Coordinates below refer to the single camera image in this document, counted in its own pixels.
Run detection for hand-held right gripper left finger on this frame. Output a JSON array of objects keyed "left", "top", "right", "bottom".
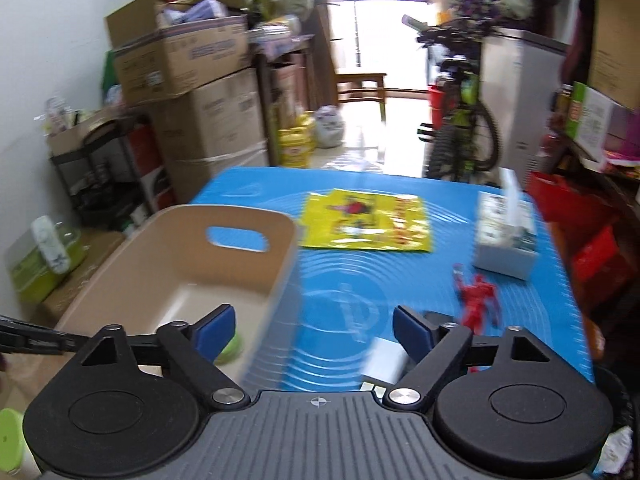
[{"left": 35, "top": 304, "right": 251, "bottom": 411}]

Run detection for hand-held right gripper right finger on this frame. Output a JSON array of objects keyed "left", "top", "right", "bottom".
[{"left": 382, "top": 305, "right": 596, "bottom": 411}]

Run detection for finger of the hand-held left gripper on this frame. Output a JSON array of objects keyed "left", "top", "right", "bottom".
[{"left": 0, "top": 315, "right": 93, "bottom": 357}]

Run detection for green round container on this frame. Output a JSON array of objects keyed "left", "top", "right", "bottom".
[{"left": 212, "top": 335, "right": 244, "bottom": 365}]

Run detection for white charger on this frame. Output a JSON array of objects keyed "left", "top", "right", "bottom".
[{"left": 361, "top": 337, "right": 413, "bottom": 393}]

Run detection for beige plastic basket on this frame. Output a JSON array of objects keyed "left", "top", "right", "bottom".
[{"left": 50, "top": 204, "right": 301, "bottom": 391}]

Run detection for green lidded container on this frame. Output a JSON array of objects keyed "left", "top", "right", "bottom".
[{"left": 5, "top": 215, "right": 86, "bottom": 303}]

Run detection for red action figure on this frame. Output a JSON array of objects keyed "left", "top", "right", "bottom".
[{"left": 452, "top": 262, "right": 503, "bottom": 335}]

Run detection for blue silicone mat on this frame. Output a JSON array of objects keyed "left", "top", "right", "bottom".
[{"left": 192, "top": 167, "right": 596, "bottom": 393}]

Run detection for green round object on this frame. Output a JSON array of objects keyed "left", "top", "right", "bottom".
[{"left": 0, "top": 408, "right": 26, "bottom": 468}]

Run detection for white patterned bottle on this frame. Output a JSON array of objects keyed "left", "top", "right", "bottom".
[{"left": 31, "top": 216, "right": 71, "bottom": 275}]

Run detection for white tissue box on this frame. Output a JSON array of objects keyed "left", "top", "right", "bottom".
[{"left": 472, "top": 167, "right": 540, "bottom": 281}]

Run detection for yellow printed packet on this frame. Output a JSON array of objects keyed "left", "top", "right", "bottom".
[{"left": 299, "top": 190, "right": 433, "bottom": 253}]

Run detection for black metal cart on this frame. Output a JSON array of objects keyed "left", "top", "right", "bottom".
[{"left": 50, "top": 115, "right": 173, "bottom": 231}]

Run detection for black and green bicycle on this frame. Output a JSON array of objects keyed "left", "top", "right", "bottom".
[{"left": 402, "top": 12, "right": 501, "bottom": 183}]

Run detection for red paper bags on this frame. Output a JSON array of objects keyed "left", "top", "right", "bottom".
[{"left": 527, "top": 170, "right": 631, "bottom": 306}]

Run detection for yellow jug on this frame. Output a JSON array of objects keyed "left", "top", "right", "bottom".
[{"left": 277, "top": 112, "right": 317, "bottom": 168}]

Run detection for small brown cardboard box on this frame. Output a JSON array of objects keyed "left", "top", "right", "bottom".
[{"left": 45, "top": 110, "right": 131, "bottom": 158}]

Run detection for small white plastic bag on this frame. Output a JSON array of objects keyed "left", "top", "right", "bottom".
[{"left": 314, "top": 105, "right": 347, "bottom": 148}]

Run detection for black trash bin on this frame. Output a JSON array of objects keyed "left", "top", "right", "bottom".
[{"left": 592, "top": 365, "right": 640, "bottom": 476}]

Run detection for white chest freezer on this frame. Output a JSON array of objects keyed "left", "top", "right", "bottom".
[{"left": 480, "top": 30, "right": 568, "bottom": 188}]

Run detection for dark wooden shelf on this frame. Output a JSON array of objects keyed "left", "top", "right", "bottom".
[{"left": 547, "top": 130, "right": 640, "bottom": 241}]

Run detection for dark wooden table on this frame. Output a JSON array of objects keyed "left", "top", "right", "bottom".
[{"left": 250, "top": 35, "right": 321, "bottom": 161}]

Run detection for wooden chair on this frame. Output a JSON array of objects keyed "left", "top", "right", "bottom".
[{"left": 315, "top": 2, "right": 388, "bottom": 111}]

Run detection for open brown cardboard box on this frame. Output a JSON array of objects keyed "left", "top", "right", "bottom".
[{"left": 105, "top": 0, "right": 251, "bottom": 106}]

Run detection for green and white box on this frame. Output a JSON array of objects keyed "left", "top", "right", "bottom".
[{"left": 565, "top": 82, "right": 626, "bottom": 158}]

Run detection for pink box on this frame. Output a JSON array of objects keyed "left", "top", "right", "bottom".
[{"left": 605, "top": 105, "right": 640, "bottom": 166}]

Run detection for floral clothing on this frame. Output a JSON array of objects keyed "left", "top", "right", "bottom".
[{"left": 452, "top": 0, "right": 501, "bottom": 36}]

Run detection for tall brown cardboard box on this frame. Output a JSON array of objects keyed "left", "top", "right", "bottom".
[{"left": 587, "top": 0, "right": 640, "bottom": 111}]

